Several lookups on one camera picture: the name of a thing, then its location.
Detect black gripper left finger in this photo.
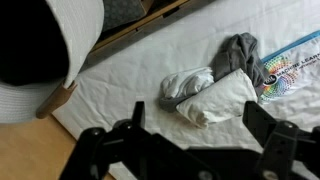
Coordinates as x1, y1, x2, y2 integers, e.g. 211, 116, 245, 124
59, 100, 221, 180

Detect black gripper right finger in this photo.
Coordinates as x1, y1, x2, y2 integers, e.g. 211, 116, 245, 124
242, 100, 320, 180

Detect cream white cloth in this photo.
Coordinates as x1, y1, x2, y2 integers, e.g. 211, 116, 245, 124
175, 68, 259, 130

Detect grey garment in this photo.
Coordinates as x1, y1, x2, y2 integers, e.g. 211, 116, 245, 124
158, 32, 269, 114

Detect white woven laundry basket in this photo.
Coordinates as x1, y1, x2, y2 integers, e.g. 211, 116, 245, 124
0, 0, 105, 125

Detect bed with white sheet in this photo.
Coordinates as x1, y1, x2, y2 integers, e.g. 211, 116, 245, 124
51, 0, 320, 180

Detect white crumpled shirt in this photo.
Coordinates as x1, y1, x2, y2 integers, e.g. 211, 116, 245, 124
160, 66, 215, 100

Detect brown basket handle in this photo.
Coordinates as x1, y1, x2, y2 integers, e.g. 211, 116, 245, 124
35, 80, 79, 120

